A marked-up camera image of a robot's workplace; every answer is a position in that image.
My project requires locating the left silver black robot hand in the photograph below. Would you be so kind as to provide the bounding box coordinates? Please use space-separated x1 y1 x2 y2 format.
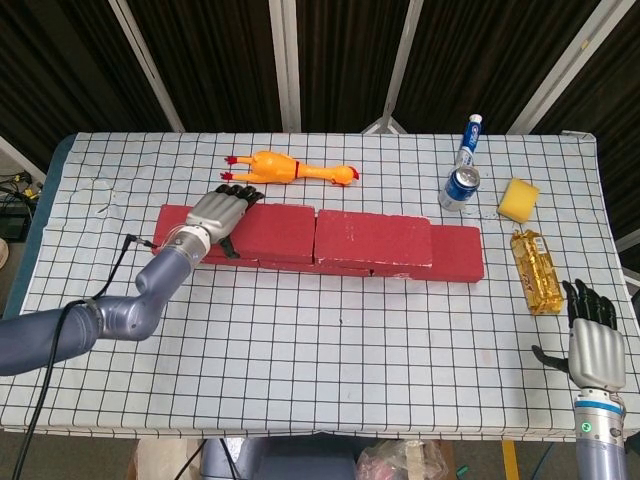
184 183 266 260

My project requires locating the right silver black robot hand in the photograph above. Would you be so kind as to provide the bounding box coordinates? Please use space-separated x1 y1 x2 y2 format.
531 278 627 392

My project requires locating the blue drink can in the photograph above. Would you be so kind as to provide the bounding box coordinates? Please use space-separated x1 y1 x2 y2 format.
438 166 482 212

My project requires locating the blue white toothpaste tube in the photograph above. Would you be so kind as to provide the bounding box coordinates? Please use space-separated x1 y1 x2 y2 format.
454 113 485 171

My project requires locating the white black grid tablecloth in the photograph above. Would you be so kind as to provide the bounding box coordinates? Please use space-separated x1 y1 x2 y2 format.
0 130 640 442

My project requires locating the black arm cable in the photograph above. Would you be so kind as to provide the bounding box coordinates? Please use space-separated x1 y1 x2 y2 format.
9 233 156 480

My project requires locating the clear plastic bag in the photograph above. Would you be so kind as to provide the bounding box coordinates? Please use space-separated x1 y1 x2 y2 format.
357 439 451 480

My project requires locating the yellow rubber chicken toy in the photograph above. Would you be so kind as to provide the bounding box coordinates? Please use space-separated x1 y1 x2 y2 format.
220 149 361 187

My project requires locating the dark brown curtain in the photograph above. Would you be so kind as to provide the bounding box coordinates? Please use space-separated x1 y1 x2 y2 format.
0 0 640 241

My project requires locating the yellow sponge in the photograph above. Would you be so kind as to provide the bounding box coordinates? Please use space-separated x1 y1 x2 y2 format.
497 177 542 221

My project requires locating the grey robot torso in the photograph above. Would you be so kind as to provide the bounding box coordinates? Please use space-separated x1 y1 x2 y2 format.
199 437 359 480

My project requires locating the gold foil snack packet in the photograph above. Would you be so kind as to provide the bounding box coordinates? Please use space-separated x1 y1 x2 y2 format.
509 228 566 316

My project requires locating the white metal frame post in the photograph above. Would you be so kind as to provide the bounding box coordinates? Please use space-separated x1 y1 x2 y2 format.
360 0 426 135
505 0 609 135
108 0 185 133
268 0 302 134

